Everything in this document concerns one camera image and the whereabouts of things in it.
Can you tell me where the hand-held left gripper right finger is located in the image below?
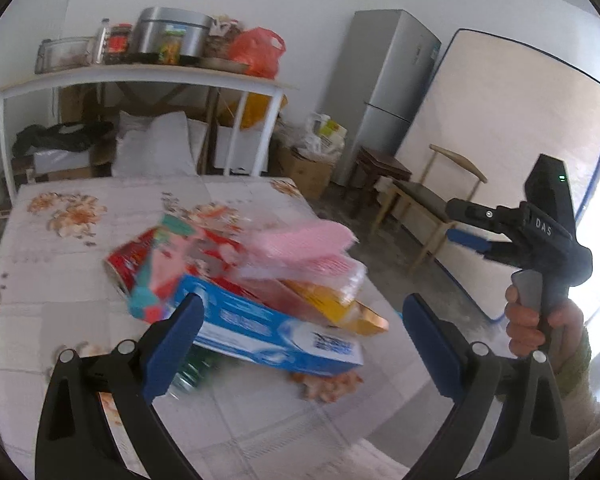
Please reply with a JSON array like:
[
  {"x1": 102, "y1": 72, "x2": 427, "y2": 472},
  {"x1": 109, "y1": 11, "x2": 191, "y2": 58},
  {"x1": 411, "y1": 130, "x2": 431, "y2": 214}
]
[{"x1": 402, "y1": 294, "x2": 571, "y2": 480}]

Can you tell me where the grey fridge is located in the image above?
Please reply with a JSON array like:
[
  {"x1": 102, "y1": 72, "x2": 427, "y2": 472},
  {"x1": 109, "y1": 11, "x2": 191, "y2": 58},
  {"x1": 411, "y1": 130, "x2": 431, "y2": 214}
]
[{"x1": 320, "y1": 9, "x2": 442, "y2": 188}]

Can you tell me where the white desk wooden top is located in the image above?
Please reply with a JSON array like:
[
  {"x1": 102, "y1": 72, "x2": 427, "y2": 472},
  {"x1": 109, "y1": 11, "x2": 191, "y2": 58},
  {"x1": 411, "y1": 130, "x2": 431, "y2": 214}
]
[{"x1": 0, "y1": 65, "x2": 298, "y2": 201}]

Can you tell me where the orange plastic bag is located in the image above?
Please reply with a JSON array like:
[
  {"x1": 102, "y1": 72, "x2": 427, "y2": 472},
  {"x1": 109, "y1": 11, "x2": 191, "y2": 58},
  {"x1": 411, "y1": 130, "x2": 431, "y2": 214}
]
[{"x1": 228, "y1": 27, "x2": 287, "y2": 78}]

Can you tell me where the red snack bag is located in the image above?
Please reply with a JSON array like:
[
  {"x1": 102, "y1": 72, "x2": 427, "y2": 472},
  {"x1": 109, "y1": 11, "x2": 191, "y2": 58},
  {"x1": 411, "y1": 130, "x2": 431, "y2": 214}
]
[{"x1": 105, "y1": 227, "x2": 246, "y2": 301}]

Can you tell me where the white pillow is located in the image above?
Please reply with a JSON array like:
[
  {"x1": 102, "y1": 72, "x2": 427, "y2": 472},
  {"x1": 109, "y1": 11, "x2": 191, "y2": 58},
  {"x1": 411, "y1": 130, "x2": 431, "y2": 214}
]
[{"x1": 112, "y1": 110, "x2": 198, "y2": 178}]

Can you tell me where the wooden chair dark seat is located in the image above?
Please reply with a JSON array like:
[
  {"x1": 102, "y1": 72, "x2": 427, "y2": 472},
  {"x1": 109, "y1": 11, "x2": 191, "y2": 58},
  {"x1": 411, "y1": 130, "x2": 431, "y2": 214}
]
[{"x1": 370, "y1": 144, "x2": 488, "y2": 273}]

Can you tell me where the red jar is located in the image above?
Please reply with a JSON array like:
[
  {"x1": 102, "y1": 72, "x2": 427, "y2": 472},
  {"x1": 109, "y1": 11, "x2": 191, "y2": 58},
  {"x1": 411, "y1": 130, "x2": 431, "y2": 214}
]
[{"x1": 104, "y1": 23, "x2": 133, "y2": 65}]

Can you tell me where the basket of dried goods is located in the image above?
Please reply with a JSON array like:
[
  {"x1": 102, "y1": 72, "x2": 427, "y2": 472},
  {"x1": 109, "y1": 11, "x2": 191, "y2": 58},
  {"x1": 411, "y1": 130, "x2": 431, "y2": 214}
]
[{"x1": 202, "y1": 14, "x2": 246, "y2": 61}]

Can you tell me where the white plastic bag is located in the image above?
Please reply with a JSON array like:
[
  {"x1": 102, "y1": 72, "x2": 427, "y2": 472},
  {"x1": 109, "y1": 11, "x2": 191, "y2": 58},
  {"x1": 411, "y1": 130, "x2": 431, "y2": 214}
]
[{"x1": 287, "y1": 112, "x2": 348, "y2": 158}]

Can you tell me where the brown wooden stool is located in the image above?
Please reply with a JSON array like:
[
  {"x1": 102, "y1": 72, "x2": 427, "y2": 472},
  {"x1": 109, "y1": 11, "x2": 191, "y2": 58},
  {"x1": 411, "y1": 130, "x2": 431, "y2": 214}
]
[{"x1": 342, "y1": 146, "x2": 413, "y2": 218}]

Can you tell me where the pink plastic packet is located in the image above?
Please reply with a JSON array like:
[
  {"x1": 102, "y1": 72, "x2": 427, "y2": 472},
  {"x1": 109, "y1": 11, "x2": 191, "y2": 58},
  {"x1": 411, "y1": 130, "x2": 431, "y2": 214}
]
[{"x1": 237, "y1": 219, "x2": 370, "y2": 311}]

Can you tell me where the person's right forearm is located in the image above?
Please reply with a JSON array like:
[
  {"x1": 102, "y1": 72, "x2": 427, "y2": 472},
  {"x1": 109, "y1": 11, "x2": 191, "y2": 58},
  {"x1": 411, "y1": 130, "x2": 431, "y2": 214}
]
[{"x1": 550, "y1": 327, "x2": 600, "y2": 480}]

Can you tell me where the clear bottle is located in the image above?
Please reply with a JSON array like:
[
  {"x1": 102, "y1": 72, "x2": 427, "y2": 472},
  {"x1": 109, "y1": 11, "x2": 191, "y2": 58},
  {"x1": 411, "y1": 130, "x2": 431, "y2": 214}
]
[{"x1": 94, "y1": 18, "x2": 112, "y2": 66}]

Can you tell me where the steel pot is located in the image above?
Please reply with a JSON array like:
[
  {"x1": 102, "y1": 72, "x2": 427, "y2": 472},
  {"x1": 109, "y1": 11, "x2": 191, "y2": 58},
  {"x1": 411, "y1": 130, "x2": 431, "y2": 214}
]
[{"x1": 130, "y1": 7, "x2": 215, "y2": 66}]

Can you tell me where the yellow packet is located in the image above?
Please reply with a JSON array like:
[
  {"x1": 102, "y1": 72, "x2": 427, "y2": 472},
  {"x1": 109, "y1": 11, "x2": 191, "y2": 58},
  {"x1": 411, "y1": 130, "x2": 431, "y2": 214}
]
[{"x1": 285, "y1": 280, "x2": 390, "y2": 338}]

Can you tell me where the blue toothpaste box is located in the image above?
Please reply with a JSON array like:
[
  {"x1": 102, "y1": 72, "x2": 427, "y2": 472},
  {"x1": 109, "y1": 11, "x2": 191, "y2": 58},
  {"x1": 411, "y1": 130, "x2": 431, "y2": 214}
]
[{"x1": 172, "y1": 275, "x2": 366, "y2": 376}]

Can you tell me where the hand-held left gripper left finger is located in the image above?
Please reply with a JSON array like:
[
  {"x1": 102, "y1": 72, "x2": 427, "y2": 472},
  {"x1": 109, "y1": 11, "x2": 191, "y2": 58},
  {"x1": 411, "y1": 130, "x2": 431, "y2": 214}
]
[{"x1": 35, "y1": 292, "x2": 206, "y2": 480}]

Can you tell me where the floral tablecloth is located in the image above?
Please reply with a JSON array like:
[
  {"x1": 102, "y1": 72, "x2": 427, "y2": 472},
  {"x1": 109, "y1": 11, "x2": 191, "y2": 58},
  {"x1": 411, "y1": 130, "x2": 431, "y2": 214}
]
[{"x1": 0, "y1": 175, "x2": 416, "y2": 480}]

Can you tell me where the person's right hand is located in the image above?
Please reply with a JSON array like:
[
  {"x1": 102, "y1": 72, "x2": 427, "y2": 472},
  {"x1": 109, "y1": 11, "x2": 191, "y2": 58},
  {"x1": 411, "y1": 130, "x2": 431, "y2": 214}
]
[{"x1": 505, "y1": 284, "x2": 586, "y2": 376}]

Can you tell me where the colourful label jar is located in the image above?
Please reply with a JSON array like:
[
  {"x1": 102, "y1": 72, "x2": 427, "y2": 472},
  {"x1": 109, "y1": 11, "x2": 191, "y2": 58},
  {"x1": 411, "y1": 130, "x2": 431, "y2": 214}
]
[{"x1": 160, "y1": 30, "x2": 183, "y2": 66}]

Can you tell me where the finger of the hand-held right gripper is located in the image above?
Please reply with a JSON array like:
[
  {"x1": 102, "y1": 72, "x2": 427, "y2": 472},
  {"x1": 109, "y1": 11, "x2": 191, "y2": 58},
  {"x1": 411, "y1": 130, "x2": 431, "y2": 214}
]
[
  {"x1": 445, "y1": 198, "x2": 523, "y2": 236},
  {"x1": 447, "y1": 228, "x2": 518, "y2": 263}
]

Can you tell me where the teal pink packet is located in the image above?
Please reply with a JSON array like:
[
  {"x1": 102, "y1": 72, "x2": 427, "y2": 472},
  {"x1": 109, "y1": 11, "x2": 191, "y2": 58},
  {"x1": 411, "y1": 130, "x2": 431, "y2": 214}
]
[{"x1": 129, "y1": 214, "x2": 206, "y2": 325}]

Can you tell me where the upright mattress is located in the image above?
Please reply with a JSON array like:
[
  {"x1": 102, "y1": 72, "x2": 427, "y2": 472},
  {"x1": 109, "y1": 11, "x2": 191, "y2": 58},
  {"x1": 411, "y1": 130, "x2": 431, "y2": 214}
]
[{"x1": 395, "y1": 28, "x2": 600, "y2": 321}]

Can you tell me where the cardboard box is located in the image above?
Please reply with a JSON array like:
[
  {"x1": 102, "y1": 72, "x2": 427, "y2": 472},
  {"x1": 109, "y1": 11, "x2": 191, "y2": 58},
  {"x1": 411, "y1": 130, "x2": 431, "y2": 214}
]
[{"x1": 270, "y1": 142, "x2": 336, "y2": 200}]

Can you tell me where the yellow bag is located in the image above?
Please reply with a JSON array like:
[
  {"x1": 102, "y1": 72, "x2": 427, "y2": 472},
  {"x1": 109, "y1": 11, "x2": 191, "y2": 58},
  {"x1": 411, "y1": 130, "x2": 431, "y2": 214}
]
[{"x1": 225, "y1": 91, "x2": 286, "y2": 128}]

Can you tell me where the green can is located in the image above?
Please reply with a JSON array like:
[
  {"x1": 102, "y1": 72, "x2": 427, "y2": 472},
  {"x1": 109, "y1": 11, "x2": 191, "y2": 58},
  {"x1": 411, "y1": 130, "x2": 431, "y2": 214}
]
[{"x1": 172, "y1": 347, "x2": 221, "y2": 396}]

